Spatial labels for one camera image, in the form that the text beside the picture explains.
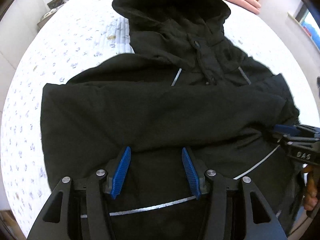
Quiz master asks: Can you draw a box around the black hooded jacket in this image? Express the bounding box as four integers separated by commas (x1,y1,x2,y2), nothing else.
30,0,302,239

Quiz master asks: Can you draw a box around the person right hand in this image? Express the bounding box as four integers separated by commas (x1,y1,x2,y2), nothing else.
303,165,319,211

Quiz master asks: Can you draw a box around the dark framed window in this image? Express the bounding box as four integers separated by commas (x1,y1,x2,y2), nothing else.
295,4,320,48

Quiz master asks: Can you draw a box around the bed with floral sheet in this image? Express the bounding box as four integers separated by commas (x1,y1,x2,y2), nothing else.
1,0,318,239

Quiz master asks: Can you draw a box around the grey nightstand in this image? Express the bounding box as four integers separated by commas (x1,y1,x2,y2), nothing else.
37,0,65,30

